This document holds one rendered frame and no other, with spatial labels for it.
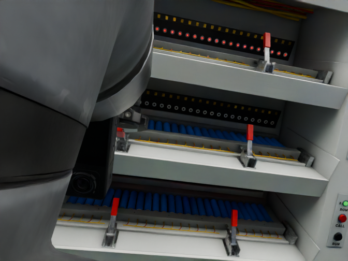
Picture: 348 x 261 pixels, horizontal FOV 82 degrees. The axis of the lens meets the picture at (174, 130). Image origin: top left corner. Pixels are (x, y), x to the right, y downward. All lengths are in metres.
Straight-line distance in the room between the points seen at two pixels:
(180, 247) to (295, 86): 0.42
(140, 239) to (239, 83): 0.39
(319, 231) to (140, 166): 0.42
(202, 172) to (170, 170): 0.07
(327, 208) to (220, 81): 0.36
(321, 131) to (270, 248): 0.30
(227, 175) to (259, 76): 0.21
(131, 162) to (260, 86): 0.30
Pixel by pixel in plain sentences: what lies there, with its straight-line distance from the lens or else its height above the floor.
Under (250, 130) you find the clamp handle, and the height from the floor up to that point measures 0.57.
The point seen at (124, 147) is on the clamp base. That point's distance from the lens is 0.42.
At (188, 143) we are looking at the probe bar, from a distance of 0.46.
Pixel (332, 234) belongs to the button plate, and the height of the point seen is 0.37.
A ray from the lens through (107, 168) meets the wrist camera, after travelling 0.21.
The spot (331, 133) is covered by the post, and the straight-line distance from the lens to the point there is 0.57.
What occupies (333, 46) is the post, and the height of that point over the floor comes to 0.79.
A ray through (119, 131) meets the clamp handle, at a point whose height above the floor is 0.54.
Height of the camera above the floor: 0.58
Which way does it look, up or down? 5 degrees down
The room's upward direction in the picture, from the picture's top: 9 degrees clockwise
